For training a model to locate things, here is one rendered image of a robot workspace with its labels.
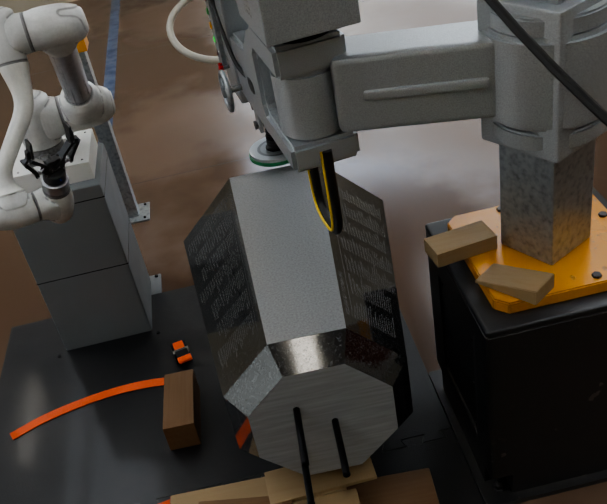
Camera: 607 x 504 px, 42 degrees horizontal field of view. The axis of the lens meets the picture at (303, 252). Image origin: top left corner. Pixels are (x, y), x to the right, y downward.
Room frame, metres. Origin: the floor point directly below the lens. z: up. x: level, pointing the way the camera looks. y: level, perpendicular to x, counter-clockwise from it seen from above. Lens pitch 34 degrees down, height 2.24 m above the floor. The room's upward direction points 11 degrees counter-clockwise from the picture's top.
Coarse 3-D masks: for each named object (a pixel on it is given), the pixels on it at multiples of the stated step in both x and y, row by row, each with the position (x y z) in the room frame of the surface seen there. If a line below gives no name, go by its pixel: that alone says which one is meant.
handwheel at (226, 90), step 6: (222, 72) 2.56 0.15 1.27; (222, 78) 2.54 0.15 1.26; (222, 84) 2.59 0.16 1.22; (228, 84) 2.51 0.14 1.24; (240, 84) 2.58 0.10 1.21; (222, 90) 2.55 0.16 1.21; (228, 90) 2.50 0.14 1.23; (234, 90) 2.56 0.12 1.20; (240, 90) 2.57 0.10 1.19; (228, 96) 2.50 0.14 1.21; (228, 102) 2.56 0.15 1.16; (228, 108) 2.56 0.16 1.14; (234, 108) 2.52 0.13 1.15
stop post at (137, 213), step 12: (84, 48) 3.91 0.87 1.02; (84, 60) 3.93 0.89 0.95; (96, 84) 3.97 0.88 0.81; (108, 120) 3.97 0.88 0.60; (96, 132) 3.93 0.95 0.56; (108, 132) 3.93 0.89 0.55; (108, 144) 3.93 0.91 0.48; (108, 156) 3.93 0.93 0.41; (120, 156) 3.97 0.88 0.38; (120, 168) 3.93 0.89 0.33; (120, 180) 3.93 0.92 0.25; (120, 192) 3.93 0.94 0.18; (132, 192) 3.97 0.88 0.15; (132, 204) 3.93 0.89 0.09; (144, 204) 4.04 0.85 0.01; (132, 216) 3.93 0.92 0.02; (144, 216) 3.90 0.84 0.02
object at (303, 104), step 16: (272, 80) 2.05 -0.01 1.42; (288, 80) 1.99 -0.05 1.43; (304, 80) 1.97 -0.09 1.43; (320, 80) 1.98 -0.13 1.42; (288, 96) 1.99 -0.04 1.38; (304, 96) 1.98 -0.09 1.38; (320, 96) 1.98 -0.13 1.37; (288, 112) 2.00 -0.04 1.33; (304, 112) 1.98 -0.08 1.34; (320, 112) 1.98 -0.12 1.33; (336, 112) 2.00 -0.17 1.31; (288, 128) 2.01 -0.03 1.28; (304, 128) 1.98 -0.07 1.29; (320, 128) 1.97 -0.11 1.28; (336, 128) 1.99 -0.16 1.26
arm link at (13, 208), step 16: (16, 64) 2.57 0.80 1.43; (16, 80) 2.56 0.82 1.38; (16, 96) 2.54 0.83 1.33; (32, 96) 2.56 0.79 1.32; (16, 112) 2.52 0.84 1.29; (32, 112) 2.54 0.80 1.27; (16, 128) 2.49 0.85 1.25; (16, 144) 2.46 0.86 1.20; (0, 160) 2.43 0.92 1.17; (0, 176) 2.40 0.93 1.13; (0, 192) 2.36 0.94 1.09; (16, 192) 2.36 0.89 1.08; (0, 208) 2.33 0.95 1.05; (16, 208) 2.33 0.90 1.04; (32, 208) 2.35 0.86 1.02; (0, 224) 2.30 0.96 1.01; (16, 224) 2.32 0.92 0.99
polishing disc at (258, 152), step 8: (256, 144) 2.77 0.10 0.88; (264, 144) 2.75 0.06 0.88; (256, 152) 2.70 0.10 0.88; (264, 152) 2.69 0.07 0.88; (272, 152) 2.67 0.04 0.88; (280, 152) 2.66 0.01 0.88; (256, 160) 2.65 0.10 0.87; (264, 160) 2.63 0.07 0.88; (272, 160) 2.61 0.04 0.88; (280, 160) 2.61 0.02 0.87
